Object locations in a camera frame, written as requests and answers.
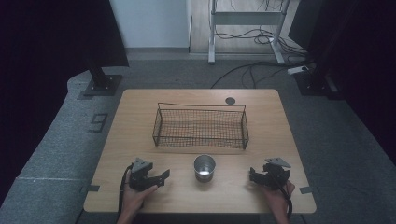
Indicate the silver metal cup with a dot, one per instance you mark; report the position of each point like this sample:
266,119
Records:
204,169

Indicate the white power strip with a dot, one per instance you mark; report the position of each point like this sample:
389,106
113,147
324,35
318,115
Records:
297,69

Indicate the person's left hand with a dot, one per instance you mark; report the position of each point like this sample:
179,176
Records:
134,199

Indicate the white metal desk frame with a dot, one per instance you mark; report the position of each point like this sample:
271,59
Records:
246,18

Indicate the black curtain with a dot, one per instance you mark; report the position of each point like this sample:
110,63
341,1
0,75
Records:
358,62
46,46

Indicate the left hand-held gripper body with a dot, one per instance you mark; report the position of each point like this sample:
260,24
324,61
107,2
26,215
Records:
140,177

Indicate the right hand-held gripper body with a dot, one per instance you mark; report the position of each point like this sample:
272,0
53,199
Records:
275,175

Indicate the round grey table grommet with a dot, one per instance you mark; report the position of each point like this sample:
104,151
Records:
230,100

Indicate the person's right hand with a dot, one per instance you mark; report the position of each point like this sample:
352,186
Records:
277,196

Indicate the black stand with base plate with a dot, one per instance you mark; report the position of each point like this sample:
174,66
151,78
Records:
101,82
313,82

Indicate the grey tape piece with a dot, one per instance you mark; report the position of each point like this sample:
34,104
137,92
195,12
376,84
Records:
93,188
306,189

